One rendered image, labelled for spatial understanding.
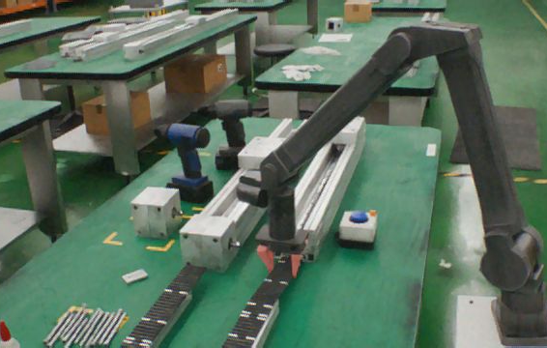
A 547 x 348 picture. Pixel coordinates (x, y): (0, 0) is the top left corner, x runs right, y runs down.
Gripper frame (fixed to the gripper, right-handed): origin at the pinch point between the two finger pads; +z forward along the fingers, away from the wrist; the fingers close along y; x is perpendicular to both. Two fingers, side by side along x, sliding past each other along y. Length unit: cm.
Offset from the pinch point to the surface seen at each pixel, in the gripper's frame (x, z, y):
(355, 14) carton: -387, -4, 44
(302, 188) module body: -29.3, -6.5, 2.6
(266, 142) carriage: -51, -10, 19
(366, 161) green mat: -73, 2, -8
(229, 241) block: -4.3, -3.3, 13.8
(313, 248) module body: -9.3, -0.9, -4.7
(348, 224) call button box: -16.8, -4.2, -11.4
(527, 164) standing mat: -280, 77, -91
